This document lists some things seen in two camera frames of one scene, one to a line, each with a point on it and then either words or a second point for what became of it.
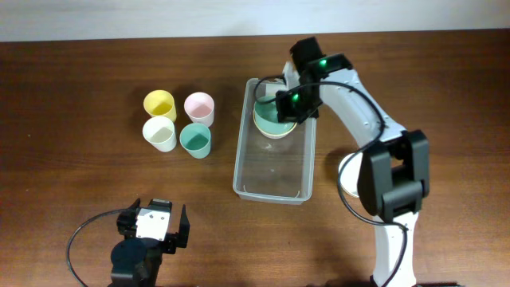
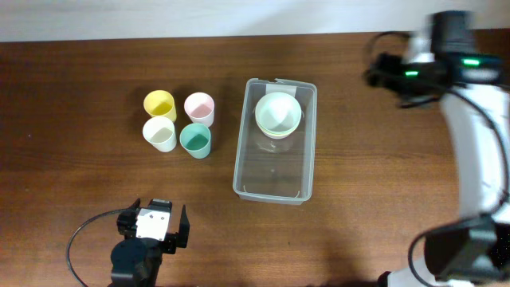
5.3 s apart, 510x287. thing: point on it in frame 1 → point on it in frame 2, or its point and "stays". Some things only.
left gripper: [172, 239] stays
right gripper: [285, 114] → [389, 81]
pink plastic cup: [200, 108] stays
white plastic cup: [159, 131] stays
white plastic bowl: [350, 174] → [277, 113]
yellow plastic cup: [160, 103] stays
